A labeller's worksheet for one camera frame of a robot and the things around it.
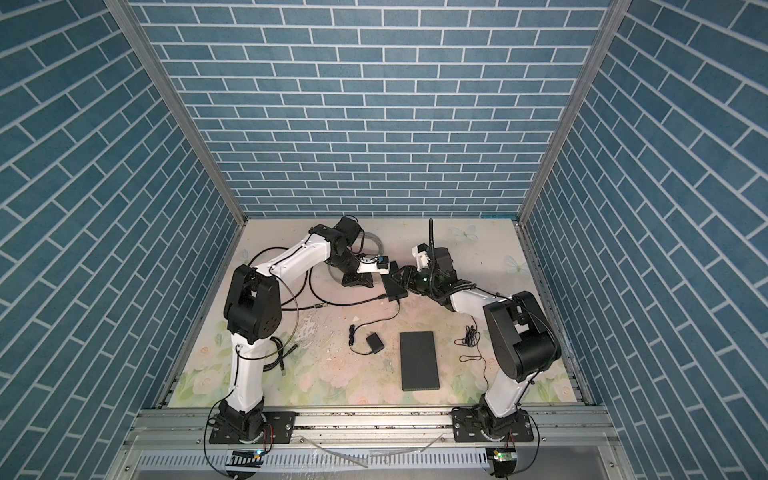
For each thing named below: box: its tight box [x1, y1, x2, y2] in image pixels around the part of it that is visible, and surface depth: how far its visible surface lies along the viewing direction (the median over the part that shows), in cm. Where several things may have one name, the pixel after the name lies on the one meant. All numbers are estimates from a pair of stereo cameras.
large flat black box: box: [399, 331, 440, 391], surface depth 84 cm
